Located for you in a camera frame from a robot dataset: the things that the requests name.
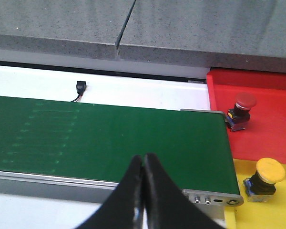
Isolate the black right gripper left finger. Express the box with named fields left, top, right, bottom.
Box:
left=77, top=155, right=143, bottom=229

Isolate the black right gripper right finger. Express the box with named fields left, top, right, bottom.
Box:
left=143, top=153, right=222, bottom=229

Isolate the yellow mushroom push button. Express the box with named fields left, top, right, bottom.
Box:
left=243, top=157, right=286, bottom=202

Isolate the red mushroom push button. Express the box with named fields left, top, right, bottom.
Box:
left=225, top=92, right=257, bottom=132

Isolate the green conveyor belt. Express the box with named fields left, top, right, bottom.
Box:
left=0, top=96, right=239, bottom=194

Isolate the yellow plastic tray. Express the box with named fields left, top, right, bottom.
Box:
left=224, top=159, right=286, bottom=229

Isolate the red plastic tray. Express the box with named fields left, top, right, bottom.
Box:
left=206, top=69, right=286, bottom=164

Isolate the grey stone counter left slab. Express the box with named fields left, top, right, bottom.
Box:
left=0, top=0, right=134, bottom=59

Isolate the aluminium conveyor frame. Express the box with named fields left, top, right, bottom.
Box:
left=0, top=170, right=243, bottom=212

